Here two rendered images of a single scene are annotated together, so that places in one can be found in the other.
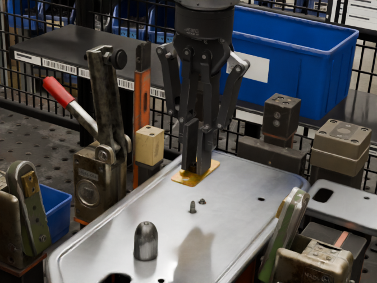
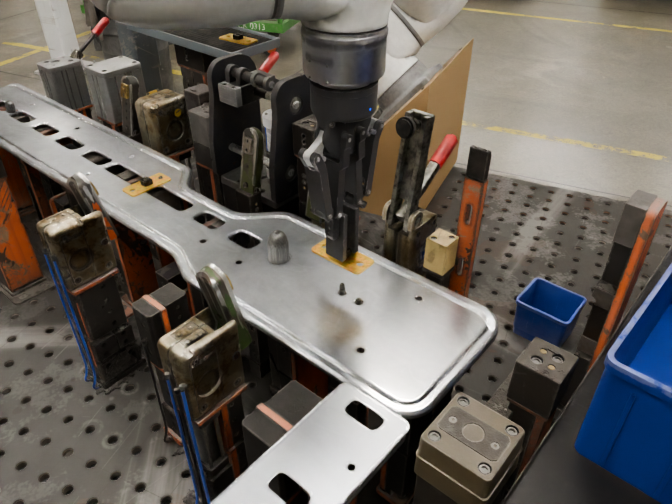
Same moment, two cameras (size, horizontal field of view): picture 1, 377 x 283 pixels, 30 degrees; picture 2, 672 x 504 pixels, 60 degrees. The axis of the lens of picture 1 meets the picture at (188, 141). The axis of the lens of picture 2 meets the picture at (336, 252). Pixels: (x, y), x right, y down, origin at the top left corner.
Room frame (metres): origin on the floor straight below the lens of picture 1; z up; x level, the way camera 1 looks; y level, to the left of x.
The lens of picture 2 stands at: (1.00, -0.62, 1.53)
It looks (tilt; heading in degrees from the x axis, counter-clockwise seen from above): 36 degrees down; 102
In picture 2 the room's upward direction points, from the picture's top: straight up
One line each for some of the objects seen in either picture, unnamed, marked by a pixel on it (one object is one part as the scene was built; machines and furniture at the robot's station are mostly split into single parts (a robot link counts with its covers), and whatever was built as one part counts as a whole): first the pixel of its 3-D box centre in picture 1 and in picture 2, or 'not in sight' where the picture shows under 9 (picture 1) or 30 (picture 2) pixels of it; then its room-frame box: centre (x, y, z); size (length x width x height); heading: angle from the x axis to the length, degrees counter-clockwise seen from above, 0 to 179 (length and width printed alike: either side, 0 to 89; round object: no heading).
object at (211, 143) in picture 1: (217, 134); (327, 223); (0.86, -0.04, 1.13); 0.03 x 0.01 x 0.05; 62
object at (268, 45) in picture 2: not in sight; (200, 33); (0.42, 0.61, 1.16); 0.37 x 0.14 x 0.02; 152
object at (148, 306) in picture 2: not in sight; (176, 370); (0.62, -0.07, 0.84); 0.11 x 0.08 x 0.29; 62
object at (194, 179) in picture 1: (196, 168); (342, 252); (0.88, -0.01, 1.07); 0.08 x 0.04 x 0.01; 152
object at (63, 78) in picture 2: not in sight; (78, 128); (0.02, 0.63, 0.88); 0.11 x 0.10 x 0.36; 62
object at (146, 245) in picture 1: (146, 242); (278, 248); (0.76, 0.05, 1.02); 0.03 x 0.03 x 0.07
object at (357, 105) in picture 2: (203, 37); (343, 117); (0.88, -0.01, 1.26); 0.08 x 0.07 x 0.09; 62
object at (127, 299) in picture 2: not in sight; (137, 239); (0.39, 0.24, 0.84); 0.17 x 0.06 x 0.29; 62
